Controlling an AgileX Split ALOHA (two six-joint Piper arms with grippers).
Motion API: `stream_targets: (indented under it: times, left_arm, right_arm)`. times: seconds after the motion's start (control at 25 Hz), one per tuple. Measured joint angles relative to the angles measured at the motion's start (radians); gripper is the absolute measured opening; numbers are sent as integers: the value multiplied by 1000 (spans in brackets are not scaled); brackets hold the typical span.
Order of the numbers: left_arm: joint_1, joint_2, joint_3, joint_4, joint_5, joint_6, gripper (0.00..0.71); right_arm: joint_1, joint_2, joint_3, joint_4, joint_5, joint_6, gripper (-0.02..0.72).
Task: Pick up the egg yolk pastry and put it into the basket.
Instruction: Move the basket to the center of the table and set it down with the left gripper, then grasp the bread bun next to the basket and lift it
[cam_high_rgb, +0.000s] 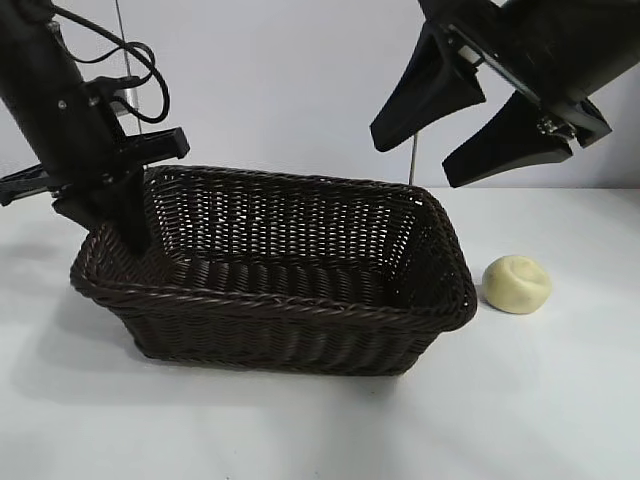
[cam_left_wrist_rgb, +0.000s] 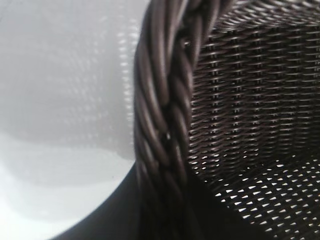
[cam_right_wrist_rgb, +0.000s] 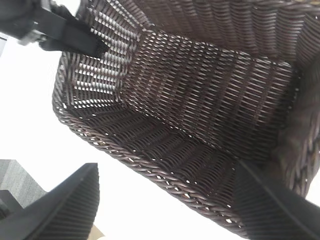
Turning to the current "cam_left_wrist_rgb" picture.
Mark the dark brown wicker basket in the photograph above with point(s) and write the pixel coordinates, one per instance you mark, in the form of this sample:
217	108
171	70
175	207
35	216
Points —
250	100

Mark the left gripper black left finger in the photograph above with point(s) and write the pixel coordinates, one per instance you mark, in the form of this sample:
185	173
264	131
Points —
120	220

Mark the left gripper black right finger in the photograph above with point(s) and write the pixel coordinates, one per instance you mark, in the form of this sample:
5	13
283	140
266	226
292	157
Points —
202	220

